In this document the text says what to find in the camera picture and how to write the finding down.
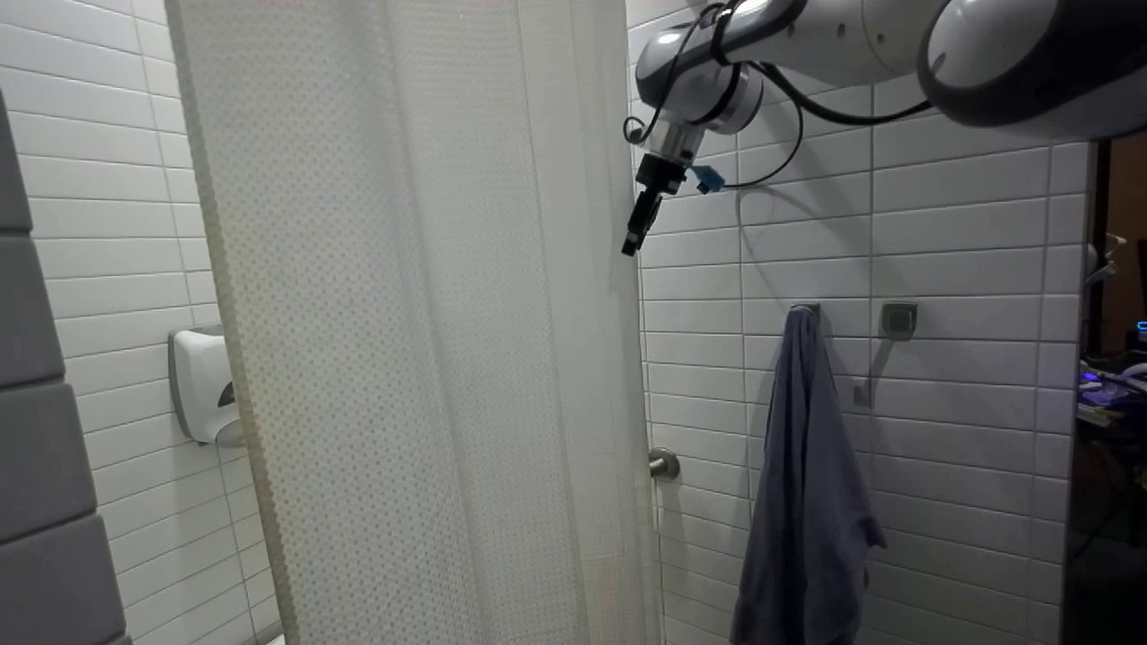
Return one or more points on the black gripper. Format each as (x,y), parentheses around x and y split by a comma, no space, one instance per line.
(662,178)

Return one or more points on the white textured shower curtain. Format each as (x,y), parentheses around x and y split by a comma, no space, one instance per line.
(406,333)

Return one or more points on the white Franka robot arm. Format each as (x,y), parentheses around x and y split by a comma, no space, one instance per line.
(835,38)

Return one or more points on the metal towel bar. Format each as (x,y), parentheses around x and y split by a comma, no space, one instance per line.
(897,316)

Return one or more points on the blue hanging towel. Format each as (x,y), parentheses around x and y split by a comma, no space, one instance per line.
(809,504)

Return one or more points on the white wall soap dispenser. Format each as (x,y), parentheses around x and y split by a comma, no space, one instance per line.
(203,381)

